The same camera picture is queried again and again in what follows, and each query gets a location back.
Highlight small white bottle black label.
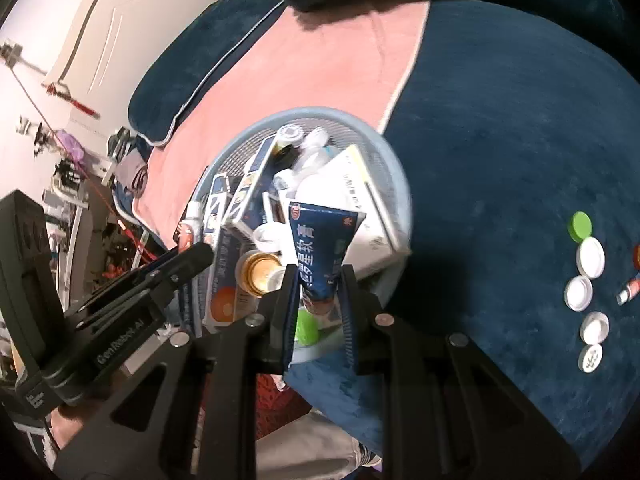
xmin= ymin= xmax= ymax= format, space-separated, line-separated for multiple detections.
xmin=276 ymin=124 xmax=307 ymax=161

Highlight scattered white bottle caps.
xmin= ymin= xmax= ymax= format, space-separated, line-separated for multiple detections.
xmin=564 ymin=236 xmax=612 ymax=374

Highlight large white flat box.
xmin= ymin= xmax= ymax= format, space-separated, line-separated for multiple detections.
xmin=299 ymin=144 xmax=412 ymax=278

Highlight blue-grey plastic basket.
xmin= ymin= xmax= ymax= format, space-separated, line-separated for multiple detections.
xmin=192 ymin=106 xmax=414 ymax=363

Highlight striped shoe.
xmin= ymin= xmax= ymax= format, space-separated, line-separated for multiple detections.
xmin=359 ymin=440 xmax=388 ymax=468

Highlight small light green cap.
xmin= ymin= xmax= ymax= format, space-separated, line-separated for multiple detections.
xmin=567 ymin=211 xmax=593 ymax=241

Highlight blue white box orange circle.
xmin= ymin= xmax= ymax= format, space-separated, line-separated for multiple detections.
xmin=202 ymin=230 xmax=261 ymax=335

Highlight dark blue piped pillow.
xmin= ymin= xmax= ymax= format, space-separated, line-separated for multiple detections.
xmin=127 ymin=0 xmax=287 ymax=148

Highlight dark blue toothpaste tube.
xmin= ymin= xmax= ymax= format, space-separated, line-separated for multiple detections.
xmin=287 ymin=200 xmax=368 ymax=328

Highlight small white orange tube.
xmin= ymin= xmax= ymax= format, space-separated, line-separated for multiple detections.
xmin=174 ymin=201 xmax=206 ymax=251
xmin=616 ymin=274 xmax=640 ymax=307

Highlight red cable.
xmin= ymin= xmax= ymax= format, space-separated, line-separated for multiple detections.
xmin=10 ymin=60 xmax=156 ymax=266

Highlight white printed medicine bottle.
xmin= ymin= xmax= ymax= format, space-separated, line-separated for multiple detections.
xmin=272 ymin=167 xmax=301 ymax=195

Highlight narrow blue white box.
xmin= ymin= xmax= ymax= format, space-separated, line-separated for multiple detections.
xmin=206 ymin=174 xmax=232 ymax=233

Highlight person's grey trouser leg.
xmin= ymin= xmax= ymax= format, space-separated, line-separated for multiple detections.
xmin=255 ymin=405 xmax=363 ymax=480

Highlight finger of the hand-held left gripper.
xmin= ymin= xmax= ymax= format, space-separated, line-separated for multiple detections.
xmin=75 ymin=241 xmax=216 ymax=331
xmin=80 ymin=247 xmax=181 ymax=311

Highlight large light green cap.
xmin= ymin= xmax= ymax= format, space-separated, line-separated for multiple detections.
xmin=294 ymin=309 xmax=322 ymax=347

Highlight pink sheet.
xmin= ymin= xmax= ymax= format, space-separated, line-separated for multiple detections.
xmin=134 ymin=0 xmax=432 ymax=243

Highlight red patterned cloth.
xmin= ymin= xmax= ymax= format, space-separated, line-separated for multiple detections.
xmin=255 ymin=372 xmax=316 ymax=441

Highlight white ring-shaped lid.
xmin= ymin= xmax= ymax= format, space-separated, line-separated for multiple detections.
xmin=253 ymin=222 xmax=287 ymax=257

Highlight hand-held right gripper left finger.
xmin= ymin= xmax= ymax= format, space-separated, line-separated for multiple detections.
xmin=52 ymin=262 xmax=301 ymax=480

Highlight white padded headboard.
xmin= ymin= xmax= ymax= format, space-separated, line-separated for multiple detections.
xmin=42 ymin=0 xmax=241 ymax=96

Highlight white barcode box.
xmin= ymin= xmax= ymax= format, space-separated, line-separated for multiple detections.
xmin=262 ymin=192 xmax=292 ymax=225

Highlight blue white picture box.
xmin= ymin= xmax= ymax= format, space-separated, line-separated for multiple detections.
xmin=222 ymin=137 xmax=281 ymax=233

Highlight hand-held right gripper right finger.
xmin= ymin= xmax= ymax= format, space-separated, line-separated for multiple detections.
xmin=340 ymin=262 xmax=583 ymax=480

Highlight purple cloth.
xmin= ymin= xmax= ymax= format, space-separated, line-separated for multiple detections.
xmin=55 ymin=129 xmax=86 ymax=158

